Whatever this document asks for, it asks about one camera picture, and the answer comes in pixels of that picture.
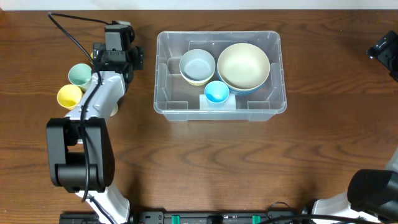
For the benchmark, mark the white small bowl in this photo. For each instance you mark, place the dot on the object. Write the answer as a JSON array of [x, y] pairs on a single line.
[[184, 75]]

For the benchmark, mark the green cup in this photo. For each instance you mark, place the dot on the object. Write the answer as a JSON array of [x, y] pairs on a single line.
[[80, 75]]

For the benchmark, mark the beige large bowl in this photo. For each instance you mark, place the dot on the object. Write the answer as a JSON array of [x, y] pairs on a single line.
[[243, 67]]

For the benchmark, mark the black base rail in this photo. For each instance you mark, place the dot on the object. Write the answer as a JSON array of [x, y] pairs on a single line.
[[233, 218]]

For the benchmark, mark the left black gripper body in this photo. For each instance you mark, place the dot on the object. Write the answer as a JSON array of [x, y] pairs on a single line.
[[136, 60]]

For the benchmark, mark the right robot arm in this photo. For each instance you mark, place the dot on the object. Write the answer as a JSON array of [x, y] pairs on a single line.
[[371, 194]]

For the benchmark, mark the light blue small bowl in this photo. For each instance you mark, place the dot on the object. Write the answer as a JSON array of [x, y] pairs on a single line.
[[197, 64]]

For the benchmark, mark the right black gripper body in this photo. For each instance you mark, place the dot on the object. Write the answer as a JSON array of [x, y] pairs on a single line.
[[391, 60]]

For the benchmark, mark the blue cup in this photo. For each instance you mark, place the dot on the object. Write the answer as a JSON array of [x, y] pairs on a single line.
[[216, 92]]

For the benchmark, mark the yellow cup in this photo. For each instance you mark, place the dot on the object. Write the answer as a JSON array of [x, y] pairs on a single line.
[[69, 96]]

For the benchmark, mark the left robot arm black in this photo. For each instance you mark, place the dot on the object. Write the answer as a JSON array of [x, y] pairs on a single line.
[[80, 154]]

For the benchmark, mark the cream white cup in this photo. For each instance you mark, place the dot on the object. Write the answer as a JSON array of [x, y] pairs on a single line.
[[115, 110]]

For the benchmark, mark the yellow small bowl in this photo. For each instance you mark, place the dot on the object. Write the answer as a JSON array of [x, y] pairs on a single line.
[[197, 82]]

